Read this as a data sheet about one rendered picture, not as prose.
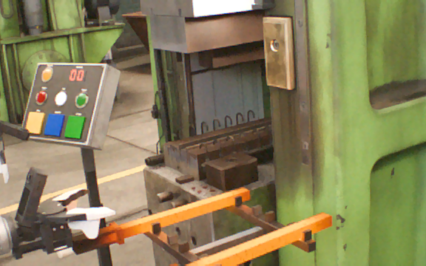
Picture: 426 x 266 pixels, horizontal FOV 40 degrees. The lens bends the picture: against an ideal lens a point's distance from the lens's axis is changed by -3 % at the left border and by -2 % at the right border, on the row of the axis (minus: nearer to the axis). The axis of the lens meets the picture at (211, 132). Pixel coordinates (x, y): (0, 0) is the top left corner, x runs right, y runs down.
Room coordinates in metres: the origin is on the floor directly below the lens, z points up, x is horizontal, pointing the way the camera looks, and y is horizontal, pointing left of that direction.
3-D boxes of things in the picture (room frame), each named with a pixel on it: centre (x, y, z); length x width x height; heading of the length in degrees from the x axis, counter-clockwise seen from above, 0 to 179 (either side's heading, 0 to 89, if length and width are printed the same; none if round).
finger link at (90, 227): (1.05, 0.25, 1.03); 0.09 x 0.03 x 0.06; 84
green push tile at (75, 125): (1.91, 0.45, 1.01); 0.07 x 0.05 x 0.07; 57
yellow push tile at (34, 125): (2.02, 0.62, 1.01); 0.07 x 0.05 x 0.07; 57
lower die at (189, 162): (1.75, -0.08, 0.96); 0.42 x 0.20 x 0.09; 122
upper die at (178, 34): (1.75, -0.08, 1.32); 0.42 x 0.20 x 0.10; 122
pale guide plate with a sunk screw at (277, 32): (1.44, -0.18, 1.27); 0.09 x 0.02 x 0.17; 32
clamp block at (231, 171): (1.52, -0.05, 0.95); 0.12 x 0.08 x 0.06; 122
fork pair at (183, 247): (1.13, -0.01, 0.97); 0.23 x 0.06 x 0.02; 121
